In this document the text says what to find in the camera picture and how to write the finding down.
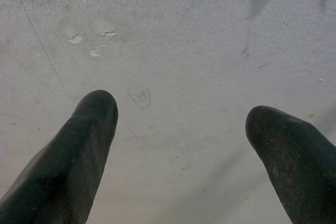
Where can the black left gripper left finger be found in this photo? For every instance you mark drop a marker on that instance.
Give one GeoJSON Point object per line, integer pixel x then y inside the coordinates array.
{"type": "Point", "coordinates": [71, 155]}

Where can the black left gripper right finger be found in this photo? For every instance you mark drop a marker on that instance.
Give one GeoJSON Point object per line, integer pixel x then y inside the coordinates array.
{"type": "Point", "coordinates": [296, 161]}

